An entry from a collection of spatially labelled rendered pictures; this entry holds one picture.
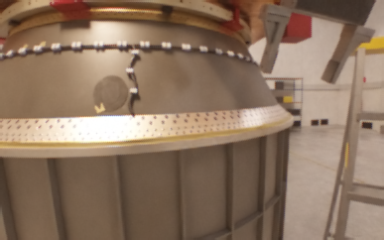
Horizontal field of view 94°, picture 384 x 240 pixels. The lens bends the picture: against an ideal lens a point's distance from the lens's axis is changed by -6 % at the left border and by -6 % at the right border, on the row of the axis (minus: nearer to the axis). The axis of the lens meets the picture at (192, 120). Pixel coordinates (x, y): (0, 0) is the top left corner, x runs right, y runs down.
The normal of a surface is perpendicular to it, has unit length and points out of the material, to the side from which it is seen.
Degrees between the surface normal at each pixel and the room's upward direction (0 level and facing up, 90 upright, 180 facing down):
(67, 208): 90
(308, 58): 90
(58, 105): 62
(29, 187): 90
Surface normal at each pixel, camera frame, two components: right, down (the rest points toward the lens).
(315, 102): 0.17, 0.11
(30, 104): -0.11, -0.36
